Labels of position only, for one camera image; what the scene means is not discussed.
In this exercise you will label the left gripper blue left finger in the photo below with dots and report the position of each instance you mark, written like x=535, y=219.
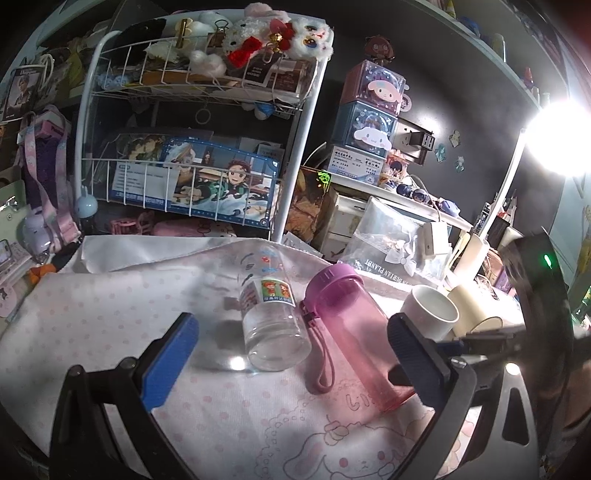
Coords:
x=163, y=360

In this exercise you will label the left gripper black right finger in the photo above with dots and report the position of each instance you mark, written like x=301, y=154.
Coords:
x=420, y=364

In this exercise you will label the pink transparent water bottle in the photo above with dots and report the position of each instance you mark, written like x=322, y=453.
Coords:
x=337, y=299

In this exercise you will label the white ceramic mug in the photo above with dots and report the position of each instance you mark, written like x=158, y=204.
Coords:
x=432, y=312

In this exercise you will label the white pink cartoon cloth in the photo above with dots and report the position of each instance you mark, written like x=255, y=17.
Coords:
x=227, y=420

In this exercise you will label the clear glass with stickers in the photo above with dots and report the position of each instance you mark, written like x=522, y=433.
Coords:
x=276, y=338

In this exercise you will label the clear plastic gift bag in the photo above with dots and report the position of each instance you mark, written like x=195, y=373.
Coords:
x=398, y=247

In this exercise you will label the white desk shelf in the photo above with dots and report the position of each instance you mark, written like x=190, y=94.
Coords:
x=363, y=192

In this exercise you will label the anime poster card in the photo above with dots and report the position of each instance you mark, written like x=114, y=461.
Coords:
x=190, y=176

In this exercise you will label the white labelled box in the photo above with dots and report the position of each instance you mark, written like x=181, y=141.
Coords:
x=355, y=165

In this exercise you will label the cream desk lamp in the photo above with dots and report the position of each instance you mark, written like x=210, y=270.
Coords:
x=558, y=137

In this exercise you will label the blue cinnamoroll box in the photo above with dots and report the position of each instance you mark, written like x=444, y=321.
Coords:
x=366, y=128

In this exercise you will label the pink my melody box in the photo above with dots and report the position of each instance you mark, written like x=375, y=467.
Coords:
x=375, y=85

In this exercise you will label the white plush toy red bow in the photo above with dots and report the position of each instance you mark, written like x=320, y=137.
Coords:
x=263, y=30

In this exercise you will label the black camera box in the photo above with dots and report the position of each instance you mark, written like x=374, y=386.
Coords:
x=533, y=269

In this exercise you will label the wall power socket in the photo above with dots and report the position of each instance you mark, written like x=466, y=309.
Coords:
x=414, y=141

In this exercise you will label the white wire shelf rack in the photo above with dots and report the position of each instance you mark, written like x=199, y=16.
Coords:
x=154, y=72

